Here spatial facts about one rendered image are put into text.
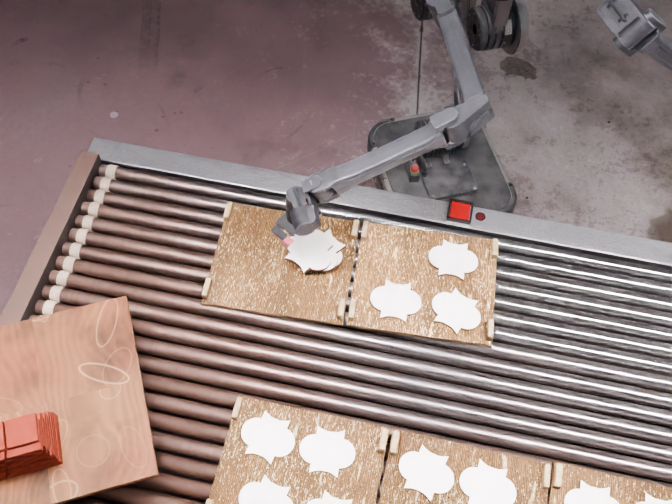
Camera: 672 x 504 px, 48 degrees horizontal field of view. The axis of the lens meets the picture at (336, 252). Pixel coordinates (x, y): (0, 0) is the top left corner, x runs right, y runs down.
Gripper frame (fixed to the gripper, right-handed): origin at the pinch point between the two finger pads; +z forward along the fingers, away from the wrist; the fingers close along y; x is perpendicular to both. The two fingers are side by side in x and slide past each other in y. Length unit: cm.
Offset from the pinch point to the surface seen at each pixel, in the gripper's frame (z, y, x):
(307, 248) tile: 5.8, 1.2, -3.0
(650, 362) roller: 10, 38, -98
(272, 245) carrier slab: 10.5, -2.7, 7.3
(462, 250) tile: 8.1, 32.1, -37.2
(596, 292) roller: 10, 48, -75
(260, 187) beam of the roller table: 12.4, 11.5, 25.5
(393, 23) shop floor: 101, 183, 93
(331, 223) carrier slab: 10.0, 14.7, -1.1
